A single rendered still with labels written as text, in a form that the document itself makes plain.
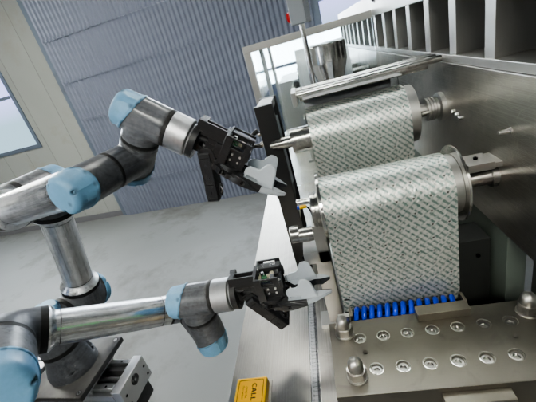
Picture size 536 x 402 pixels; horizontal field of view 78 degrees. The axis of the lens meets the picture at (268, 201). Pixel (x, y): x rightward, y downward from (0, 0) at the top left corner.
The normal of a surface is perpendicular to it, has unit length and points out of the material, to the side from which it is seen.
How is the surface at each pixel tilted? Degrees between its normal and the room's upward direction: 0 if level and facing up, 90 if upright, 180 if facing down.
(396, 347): 0
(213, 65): 90
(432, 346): 0
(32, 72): 90
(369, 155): 92
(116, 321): 72
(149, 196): 90
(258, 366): 0
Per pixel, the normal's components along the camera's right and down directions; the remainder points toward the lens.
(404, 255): -0.08, 0.43
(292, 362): -0.26, -0.88
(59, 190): -0.38, 0.48
